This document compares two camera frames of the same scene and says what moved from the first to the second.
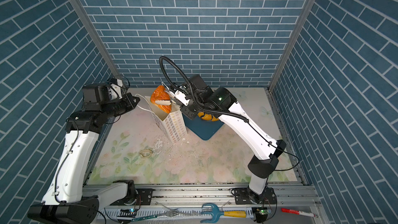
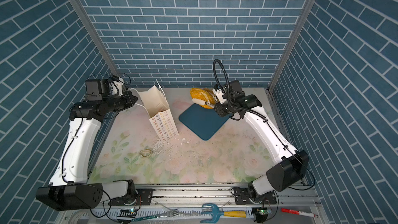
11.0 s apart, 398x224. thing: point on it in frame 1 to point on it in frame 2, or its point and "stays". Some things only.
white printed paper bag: (172, 123) to (155, 103)
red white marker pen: (299, 212) stays
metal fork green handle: (170, 213) stays
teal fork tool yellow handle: (216, 213) stays
